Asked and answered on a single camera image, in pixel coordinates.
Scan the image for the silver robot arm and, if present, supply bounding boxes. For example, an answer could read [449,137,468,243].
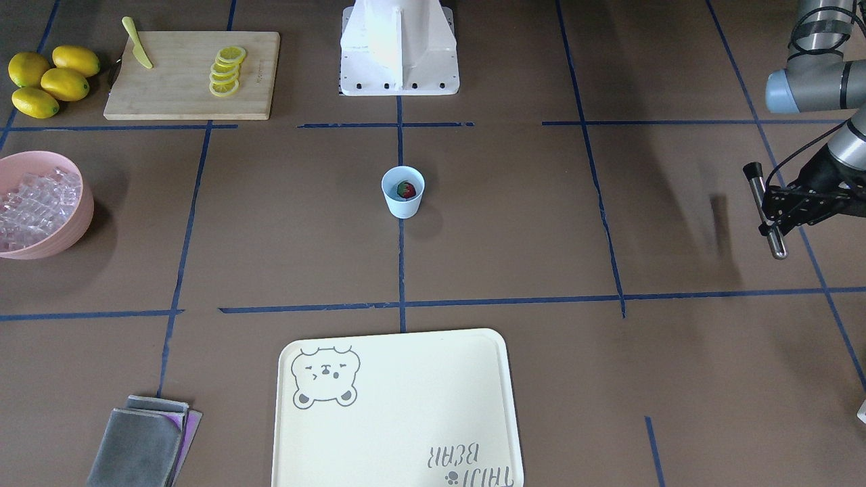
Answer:
[761,1,865,235]

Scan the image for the cream bear tray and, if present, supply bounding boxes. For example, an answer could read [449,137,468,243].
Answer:
[270,329,525,486]

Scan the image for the white pillar with base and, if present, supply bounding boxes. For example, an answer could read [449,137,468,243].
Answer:
[338,1,461,97]

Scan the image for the grey folded cloth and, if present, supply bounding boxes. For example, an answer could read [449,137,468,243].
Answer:
[86,395,203,486]

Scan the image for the lemon slices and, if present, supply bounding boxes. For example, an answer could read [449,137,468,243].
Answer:
[208,45,248,97]

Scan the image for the red strawberry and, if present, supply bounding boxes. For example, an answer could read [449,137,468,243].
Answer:
[395,180,417,201]

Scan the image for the striped metal muddler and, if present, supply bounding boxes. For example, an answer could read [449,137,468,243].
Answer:
[743,162,789,260]

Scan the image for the yellow-green plastic knife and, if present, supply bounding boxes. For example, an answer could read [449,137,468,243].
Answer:
[121,16,154,69]

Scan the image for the light blue cup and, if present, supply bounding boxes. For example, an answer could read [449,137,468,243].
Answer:
[380,166,425,219]

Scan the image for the yellow lemon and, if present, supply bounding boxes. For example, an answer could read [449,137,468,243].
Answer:
[51,45,101,78]
[10,87,60,119]
[8,51,51,87]
[40,68,90,102]

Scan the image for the wooden cutting board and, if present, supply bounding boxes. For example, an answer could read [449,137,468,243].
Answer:
[104,31,281,120]

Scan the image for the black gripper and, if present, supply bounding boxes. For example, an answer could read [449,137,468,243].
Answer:
[758,145,865,235]

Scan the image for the pile of ice cubes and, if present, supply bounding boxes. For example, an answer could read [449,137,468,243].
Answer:
[1,167,83,252]

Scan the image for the pink bowl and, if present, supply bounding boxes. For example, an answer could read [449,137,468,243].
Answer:
[1,151,95,260]

